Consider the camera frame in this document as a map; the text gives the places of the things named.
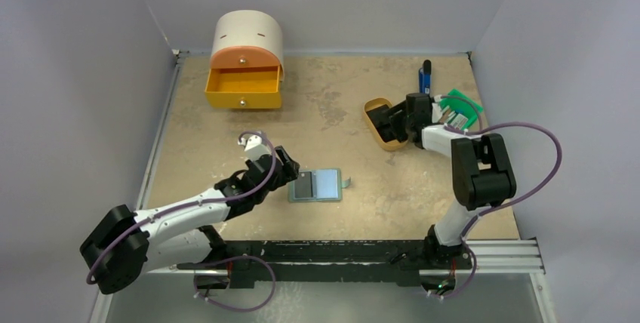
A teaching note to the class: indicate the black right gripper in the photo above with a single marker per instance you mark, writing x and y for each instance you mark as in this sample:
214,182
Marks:
401,119

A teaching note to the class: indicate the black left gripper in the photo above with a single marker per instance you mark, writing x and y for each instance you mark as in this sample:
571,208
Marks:
288,172

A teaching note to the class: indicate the green card holder wallet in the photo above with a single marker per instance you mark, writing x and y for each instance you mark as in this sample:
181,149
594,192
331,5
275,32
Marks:
328,185

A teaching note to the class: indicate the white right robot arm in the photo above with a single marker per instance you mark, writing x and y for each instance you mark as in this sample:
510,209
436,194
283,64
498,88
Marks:
482,176

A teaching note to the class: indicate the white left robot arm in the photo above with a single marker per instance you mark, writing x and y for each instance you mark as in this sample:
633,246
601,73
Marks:
126,244

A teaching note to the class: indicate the black VIP card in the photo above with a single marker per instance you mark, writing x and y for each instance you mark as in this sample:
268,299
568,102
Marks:
389,128

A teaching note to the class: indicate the tan oval tray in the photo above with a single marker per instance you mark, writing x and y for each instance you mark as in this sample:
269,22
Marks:
373,109

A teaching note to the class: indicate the blue lighter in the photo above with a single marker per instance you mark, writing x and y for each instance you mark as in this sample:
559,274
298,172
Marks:
424,77

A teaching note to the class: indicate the small box in bin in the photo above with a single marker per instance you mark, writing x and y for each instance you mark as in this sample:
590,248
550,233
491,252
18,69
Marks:
457,120

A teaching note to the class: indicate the green plastic bin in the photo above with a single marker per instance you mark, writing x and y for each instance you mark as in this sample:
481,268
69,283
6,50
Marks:
468,107

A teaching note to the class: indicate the yellow open drawer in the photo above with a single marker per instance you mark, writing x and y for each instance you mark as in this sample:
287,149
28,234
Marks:
244,88

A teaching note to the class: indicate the white and orange drawer cabinet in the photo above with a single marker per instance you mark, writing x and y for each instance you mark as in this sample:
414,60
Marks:
247,39

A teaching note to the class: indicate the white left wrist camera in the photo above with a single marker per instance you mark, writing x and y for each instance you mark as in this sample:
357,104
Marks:
254,147

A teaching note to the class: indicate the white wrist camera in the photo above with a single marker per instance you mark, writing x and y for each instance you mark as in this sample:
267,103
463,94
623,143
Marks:
254,147
443,113

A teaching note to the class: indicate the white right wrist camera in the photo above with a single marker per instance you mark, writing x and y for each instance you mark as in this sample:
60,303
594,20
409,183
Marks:
443,113

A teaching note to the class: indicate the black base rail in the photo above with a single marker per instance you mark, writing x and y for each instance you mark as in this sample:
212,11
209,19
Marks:
406,263

